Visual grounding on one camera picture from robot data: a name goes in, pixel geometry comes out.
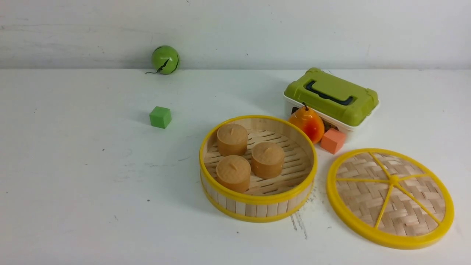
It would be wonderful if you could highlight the yellow woven steamer lid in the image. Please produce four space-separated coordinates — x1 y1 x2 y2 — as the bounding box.
325 149 454 250

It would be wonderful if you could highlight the yellow bamboo steamer basket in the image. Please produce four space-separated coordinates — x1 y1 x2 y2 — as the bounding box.
199 115 318 223

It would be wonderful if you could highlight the tan bun back left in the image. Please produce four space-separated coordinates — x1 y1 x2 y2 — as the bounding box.
216 123 248 156

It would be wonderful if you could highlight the tan bun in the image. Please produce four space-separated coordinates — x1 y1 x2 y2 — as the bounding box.
216 155 251 193
252 142 285 179
216 123 248 156

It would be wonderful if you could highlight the tan bun front left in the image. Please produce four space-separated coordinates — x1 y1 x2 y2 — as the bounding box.
216 155 251 193

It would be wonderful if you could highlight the tan bun right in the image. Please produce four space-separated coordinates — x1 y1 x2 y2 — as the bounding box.
252 142 285 179

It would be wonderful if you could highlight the orange toy pear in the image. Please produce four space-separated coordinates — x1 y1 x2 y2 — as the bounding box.
288 102 325 145

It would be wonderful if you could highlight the green cube block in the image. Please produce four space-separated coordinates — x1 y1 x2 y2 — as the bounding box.
149 106 172 129

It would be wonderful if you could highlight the orange cube block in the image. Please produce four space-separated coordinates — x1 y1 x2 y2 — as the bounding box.
320 128 347 154

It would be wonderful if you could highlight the green toy ball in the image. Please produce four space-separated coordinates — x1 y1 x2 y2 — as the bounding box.
146 45 181 74

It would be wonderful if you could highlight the green lidded white box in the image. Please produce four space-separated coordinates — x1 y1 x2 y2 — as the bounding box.
284 67 380 142

